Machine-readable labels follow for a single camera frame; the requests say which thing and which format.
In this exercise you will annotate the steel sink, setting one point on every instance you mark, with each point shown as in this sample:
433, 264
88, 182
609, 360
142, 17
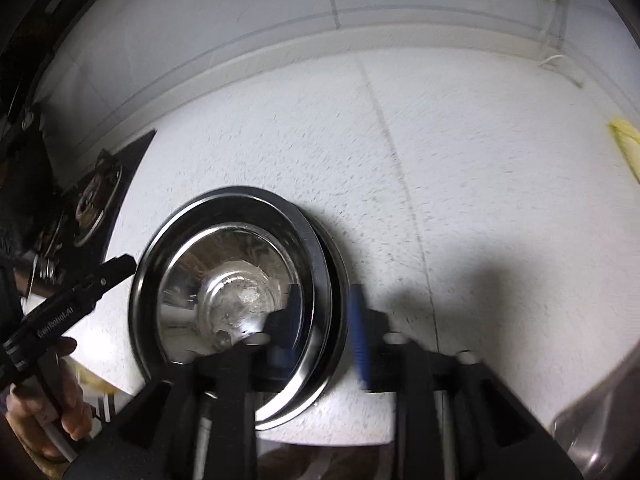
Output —
600, 425

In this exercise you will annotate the person's left hand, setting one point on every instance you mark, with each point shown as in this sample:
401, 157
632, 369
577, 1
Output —
70, 410

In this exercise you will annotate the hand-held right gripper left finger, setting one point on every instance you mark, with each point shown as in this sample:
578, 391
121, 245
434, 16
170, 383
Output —
292, 310

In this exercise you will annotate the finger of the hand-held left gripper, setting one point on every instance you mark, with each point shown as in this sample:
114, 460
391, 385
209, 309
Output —
117, 270

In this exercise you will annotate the large steel plate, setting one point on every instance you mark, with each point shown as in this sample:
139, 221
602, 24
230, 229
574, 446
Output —
145, 290

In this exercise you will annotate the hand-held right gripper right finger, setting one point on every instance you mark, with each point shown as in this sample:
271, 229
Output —
358, 332

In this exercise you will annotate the steel basin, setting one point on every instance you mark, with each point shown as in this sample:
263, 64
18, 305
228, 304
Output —
342, 305

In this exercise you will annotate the black gas stove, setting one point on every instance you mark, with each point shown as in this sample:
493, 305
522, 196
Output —
100, 200

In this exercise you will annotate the black range hood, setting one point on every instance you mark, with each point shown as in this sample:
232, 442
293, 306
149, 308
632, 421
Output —
50, 20

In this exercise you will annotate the yellow cloth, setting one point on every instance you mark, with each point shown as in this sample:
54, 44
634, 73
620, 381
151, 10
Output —
627, 140

